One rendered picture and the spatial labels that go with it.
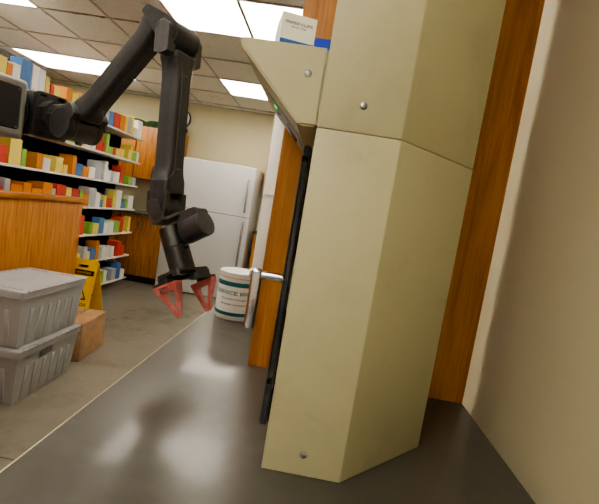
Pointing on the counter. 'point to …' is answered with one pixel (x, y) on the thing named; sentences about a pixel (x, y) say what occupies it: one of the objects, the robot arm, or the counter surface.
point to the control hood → (291, 80)
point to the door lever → (256, 293)
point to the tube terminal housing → (379, 231)
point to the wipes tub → (232, 293)
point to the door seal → (286, 310)
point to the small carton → (296, 29)
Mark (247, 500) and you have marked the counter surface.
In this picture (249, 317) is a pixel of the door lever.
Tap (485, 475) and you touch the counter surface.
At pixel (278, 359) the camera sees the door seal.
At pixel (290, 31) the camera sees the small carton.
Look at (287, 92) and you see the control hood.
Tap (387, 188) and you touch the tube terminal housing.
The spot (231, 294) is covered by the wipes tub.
